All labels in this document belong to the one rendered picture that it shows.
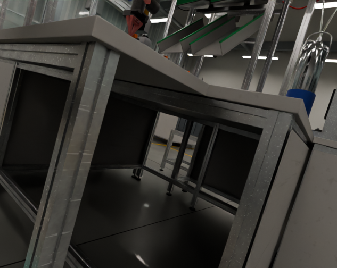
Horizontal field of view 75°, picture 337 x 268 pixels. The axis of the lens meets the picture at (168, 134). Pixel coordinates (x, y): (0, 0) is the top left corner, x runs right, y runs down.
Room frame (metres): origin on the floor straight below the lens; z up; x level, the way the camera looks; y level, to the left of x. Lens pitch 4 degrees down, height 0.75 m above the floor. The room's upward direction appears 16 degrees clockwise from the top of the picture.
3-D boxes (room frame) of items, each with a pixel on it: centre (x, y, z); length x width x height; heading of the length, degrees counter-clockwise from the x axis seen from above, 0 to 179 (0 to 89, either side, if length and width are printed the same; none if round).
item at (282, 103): (1.44, -0.02, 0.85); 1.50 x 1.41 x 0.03; 55
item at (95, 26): (0.86, 0.27, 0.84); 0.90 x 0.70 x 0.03; 51
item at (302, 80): (1.38, -0.72, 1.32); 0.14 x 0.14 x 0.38
